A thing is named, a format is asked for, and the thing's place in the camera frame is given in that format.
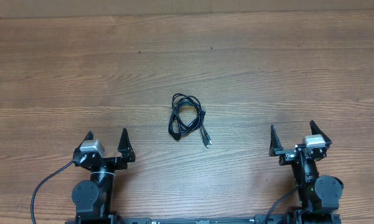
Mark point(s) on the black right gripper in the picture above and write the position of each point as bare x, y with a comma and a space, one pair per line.
287, 154

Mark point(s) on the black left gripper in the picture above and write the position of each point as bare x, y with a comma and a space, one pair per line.
127, 154

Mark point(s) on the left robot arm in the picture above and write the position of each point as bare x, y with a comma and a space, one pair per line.
93, 197

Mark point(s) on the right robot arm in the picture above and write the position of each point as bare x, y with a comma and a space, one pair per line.
319, 195

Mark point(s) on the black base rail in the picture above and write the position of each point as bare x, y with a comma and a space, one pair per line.
257, 219

